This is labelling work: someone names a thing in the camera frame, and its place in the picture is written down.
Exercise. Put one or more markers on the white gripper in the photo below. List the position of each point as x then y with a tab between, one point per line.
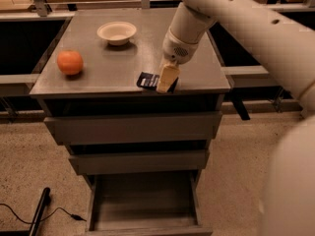
176	50

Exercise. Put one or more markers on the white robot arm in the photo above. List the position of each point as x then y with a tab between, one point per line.
289	195

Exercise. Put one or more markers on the grey drawer cabinet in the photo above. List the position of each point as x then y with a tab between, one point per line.
107	85

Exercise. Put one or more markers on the top grey drawer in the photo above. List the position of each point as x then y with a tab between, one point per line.
128	129

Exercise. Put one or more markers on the middle grey drawer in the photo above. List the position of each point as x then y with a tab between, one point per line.
136	162

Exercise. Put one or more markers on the bottom grey open drawer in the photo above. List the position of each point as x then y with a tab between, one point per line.
145	204

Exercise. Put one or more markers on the white bowl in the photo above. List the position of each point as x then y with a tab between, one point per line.
116	33

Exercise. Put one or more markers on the orange fruit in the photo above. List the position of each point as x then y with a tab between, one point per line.
70	62

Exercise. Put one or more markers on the black metal floor bar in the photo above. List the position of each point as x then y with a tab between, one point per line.
44	201

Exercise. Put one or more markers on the right grey rail desk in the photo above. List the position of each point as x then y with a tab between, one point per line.
249	76

